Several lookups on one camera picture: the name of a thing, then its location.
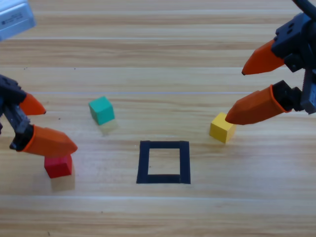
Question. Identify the green wooden block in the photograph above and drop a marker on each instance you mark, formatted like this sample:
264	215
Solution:
101	109

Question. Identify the red wooden block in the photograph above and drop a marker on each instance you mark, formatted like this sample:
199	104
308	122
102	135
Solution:
58	168

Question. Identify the yellow wooden block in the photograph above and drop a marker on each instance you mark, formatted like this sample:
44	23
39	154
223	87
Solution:
219	130

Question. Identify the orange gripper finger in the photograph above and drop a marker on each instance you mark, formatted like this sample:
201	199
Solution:
254	109

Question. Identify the black tape square outline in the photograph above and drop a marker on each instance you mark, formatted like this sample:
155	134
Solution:
144	163

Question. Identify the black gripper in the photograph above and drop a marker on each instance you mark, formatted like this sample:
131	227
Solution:
298	44
12	98

